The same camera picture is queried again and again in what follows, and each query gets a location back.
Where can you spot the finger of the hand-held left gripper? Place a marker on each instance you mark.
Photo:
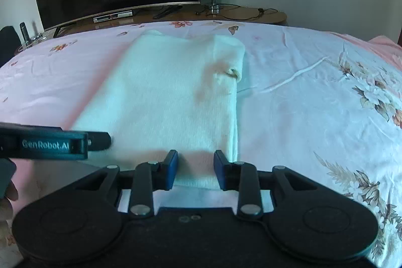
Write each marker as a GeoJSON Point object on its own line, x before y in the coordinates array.
{"type": "Point", "coordinates": [99, 141]}

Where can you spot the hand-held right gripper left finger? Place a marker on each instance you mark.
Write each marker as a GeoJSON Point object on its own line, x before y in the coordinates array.
{"type": "Point", "coordinates": [171, 169]}

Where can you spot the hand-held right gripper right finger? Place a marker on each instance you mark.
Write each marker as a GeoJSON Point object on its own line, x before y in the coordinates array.
{"type": "Point", "coordinates": [220, 170]}

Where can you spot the white knit garment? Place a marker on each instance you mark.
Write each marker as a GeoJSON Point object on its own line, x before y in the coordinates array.
{"type": "Point", "coordinates": [169, 92]}

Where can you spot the person's left hand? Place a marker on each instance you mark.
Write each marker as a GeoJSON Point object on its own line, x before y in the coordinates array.
{"type": "Point", "coordinates": [4, 208]}

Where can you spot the dark chair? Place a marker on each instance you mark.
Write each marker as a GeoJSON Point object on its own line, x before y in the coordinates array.
{"type": "Point", "coordinates": [7, 43]}

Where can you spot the floral pink bed sheet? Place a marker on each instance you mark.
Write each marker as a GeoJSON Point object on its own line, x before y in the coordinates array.
{"type": "Point", "coordinates": [314, 104]}

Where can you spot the silver set-top box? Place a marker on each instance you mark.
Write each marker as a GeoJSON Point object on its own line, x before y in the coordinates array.
{"type": "Point", "coordinates": [113, 16]}

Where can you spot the black remote control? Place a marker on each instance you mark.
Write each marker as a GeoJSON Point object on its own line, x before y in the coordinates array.
{"type": "Point", "coordinates": [167, 11]}

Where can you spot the wooden television stand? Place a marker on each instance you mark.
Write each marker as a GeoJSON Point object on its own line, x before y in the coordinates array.
{"type": "Point", "coordinates": [245, 15]}

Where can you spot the pink blanket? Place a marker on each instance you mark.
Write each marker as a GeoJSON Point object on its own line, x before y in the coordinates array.
{"type": "Point", "coordinates": [377, 48]}

